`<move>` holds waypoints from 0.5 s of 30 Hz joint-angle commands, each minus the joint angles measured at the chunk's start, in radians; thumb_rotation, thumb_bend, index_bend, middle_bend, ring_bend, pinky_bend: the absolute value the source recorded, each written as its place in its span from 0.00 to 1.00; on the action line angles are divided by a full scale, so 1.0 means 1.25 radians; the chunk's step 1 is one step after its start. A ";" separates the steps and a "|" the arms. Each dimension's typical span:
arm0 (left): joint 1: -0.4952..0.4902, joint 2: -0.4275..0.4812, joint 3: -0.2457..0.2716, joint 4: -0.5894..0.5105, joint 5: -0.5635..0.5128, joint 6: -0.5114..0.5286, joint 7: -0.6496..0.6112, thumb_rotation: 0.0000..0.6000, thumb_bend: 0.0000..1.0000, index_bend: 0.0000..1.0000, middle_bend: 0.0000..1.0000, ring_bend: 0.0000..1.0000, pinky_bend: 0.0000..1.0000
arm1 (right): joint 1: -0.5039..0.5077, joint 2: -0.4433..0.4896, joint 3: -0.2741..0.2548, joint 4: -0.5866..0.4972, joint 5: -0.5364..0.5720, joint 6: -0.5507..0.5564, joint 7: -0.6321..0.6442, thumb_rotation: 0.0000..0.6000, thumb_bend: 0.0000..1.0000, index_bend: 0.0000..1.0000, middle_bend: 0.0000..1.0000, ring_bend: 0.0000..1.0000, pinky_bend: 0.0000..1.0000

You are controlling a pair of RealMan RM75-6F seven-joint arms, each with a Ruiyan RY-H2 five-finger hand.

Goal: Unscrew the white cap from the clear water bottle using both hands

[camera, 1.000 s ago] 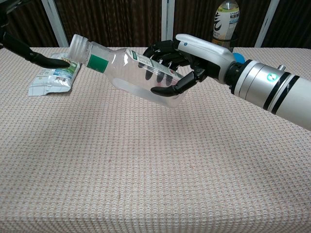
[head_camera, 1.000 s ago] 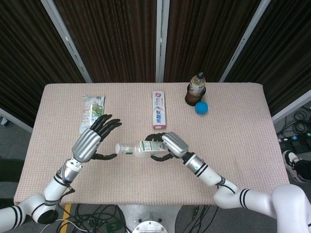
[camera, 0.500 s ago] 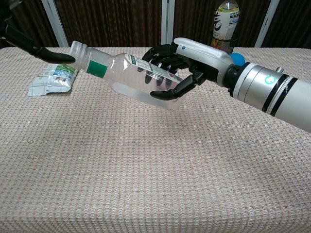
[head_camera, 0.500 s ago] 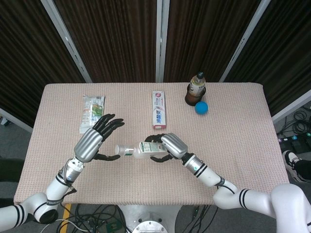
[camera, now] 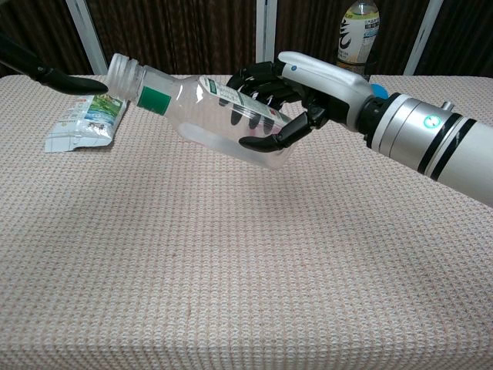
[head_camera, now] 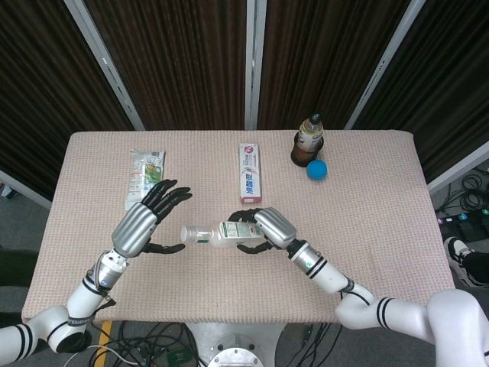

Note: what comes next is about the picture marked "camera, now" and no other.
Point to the dark brown partition panel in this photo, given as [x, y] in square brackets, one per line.
[308, 27]
[31, 23]
[173, 34]
[470, 34]

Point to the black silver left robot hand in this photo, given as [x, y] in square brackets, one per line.
[69, 83]

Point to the blue ball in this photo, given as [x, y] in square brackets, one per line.
[380, 92]

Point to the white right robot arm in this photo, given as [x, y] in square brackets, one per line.
[423, 131]

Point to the white translucent bottle cap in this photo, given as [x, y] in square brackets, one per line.
[121, 77]

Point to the transparent plastic bottle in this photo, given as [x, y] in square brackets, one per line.
[192, 108]

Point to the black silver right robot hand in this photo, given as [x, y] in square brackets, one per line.
[327, 85]

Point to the grey partition post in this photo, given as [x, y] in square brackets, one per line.
[86, 38]
[423, 34]
[266, 31]

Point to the white green snack bag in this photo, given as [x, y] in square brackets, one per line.
[92, 119]

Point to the tea drink bottle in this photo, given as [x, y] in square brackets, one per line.
[358, 34]

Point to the pink woven tablecloth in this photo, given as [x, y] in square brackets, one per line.
[231, 250]

